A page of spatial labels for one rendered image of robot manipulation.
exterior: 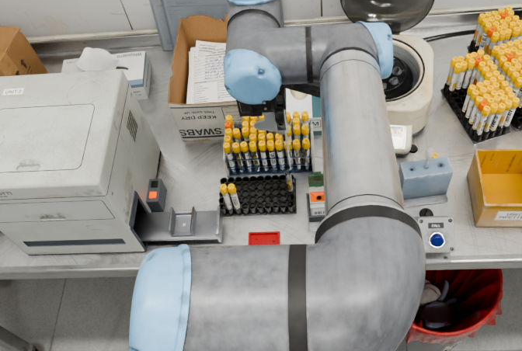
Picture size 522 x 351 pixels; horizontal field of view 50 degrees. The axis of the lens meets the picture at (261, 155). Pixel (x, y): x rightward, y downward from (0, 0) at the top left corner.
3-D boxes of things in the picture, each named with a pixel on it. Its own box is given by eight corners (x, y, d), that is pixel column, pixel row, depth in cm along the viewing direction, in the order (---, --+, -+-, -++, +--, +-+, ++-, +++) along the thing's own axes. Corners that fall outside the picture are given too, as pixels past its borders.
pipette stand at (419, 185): (401, 208, 122) (405, 185, 114) (394, 181, 126) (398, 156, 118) (447, 202, 122) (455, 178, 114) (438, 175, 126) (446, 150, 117)
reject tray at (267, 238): (248, 262, 119) (247, 261, 119) (248, 234, 123) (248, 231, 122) (280, 262, 119) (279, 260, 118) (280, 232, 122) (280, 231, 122)
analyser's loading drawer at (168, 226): (129, 244, 123) (121, 234, 118) (133, 217, 126) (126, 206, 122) (221, 241, 120) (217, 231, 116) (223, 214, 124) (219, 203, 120)
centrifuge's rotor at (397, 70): (342, 109, 132) (342, 90, 126) (349, 60, 140) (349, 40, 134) (410, 114, 129) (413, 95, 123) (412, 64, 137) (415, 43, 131)
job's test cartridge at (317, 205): (311, 220, 122) (310, 206, 116) (309, 201, 124) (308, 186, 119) (329, 219, 121) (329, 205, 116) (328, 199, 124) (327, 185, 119)
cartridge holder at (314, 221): (308, 232, 122) (307, 224, 119) (306, 196, 127) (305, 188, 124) (334, 231, 121) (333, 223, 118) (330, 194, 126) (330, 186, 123)
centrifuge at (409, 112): (321, 151, 133) (319, 120, 123) (334, 59, 148) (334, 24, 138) (426, 161, 128) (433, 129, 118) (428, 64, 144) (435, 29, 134)
